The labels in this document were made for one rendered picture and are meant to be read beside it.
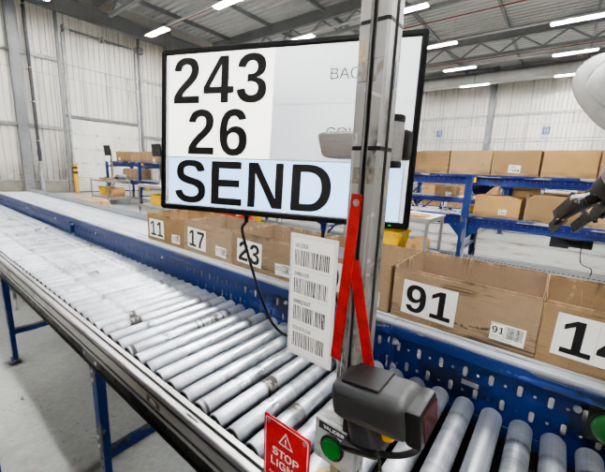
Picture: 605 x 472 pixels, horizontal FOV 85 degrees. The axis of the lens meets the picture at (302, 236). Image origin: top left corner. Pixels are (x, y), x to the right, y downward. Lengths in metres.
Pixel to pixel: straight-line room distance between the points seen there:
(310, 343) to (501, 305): 0.63
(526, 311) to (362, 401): 0.68
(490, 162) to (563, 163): 0.84
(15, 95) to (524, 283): 16.49
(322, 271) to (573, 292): 0.97
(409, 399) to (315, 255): 0.21
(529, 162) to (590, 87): 4.56
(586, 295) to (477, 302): 0.38
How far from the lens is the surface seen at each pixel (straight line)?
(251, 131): 0.62
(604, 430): 1.05
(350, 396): 0.44
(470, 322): 1.07
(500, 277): 1.31
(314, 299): 0.50
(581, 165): 5.51
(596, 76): 0.98
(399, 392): 0.43
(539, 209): 5.27
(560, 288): 1.31
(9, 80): 17.02
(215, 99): 0.67
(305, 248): 0.48
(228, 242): 1.59
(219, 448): 0.86
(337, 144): 0.56
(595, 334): 1.04
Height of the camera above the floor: 1.34
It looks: 11 degrees down
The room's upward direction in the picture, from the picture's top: 2 degrees clockwise
